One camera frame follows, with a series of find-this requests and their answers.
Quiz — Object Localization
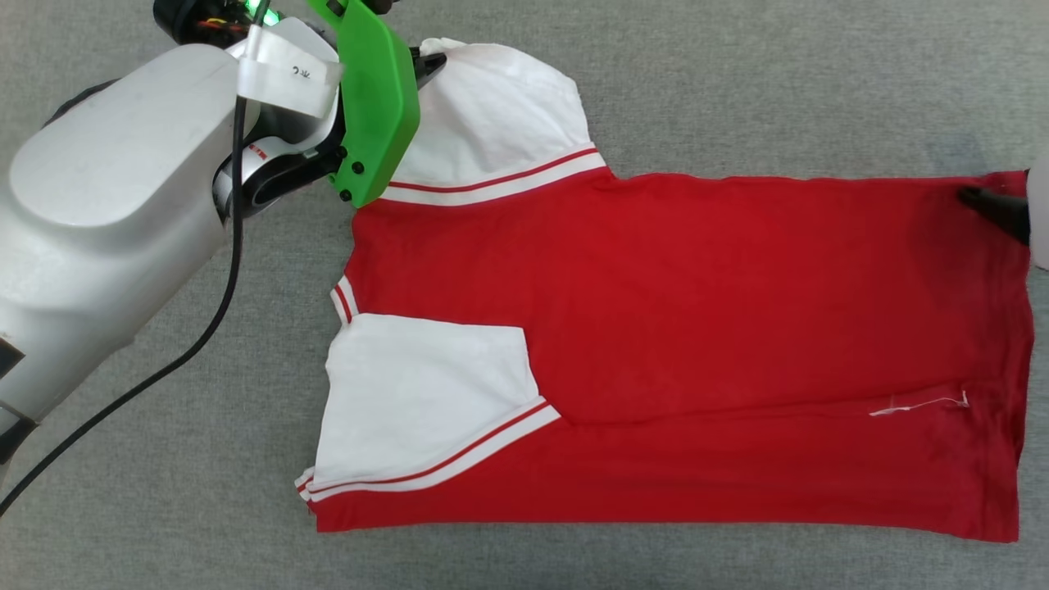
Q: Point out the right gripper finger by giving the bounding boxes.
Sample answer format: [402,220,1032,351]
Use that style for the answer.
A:
[957,186,1031,246]

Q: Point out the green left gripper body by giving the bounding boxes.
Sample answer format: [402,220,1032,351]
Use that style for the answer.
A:
[153,0,422,209]

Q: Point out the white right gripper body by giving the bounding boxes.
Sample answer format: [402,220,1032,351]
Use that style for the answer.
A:
[1026,152,1049,272]

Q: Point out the white paper cable label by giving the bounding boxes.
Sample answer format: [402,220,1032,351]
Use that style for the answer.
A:
[237,30,344,118]

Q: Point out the red white short-sleeve shirt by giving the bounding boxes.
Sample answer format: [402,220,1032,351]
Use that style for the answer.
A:
[295,37,1035,544]

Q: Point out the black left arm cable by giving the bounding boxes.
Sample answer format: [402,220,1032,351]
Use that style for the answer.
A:
[0,0,275,519]

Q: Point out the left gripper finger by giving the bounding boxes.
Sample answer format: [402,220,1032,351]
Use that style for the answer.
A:
[412,50,448,90]

